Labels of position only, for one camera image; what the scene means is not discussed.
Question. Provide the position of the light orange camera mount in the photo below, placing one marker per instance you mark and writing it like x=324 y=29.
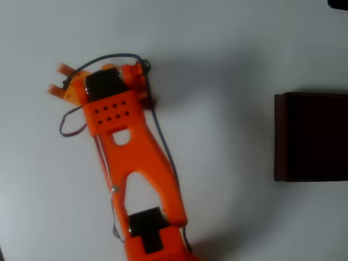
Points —
x=70 y=94

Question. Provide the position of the black object at frame corner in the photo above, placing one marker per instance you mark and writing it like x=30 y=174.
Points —
x=339 y=3

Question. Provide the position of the small black camera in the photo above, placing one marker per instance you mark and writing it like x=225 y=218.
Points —
x=66 y=83

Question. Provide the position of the small red toy object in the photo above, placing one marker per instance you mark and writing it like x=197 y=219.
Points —
x=152 y=104

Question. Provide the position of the dark brown open box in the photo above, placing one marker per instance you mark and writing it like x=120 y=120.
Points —
x=312 y=136

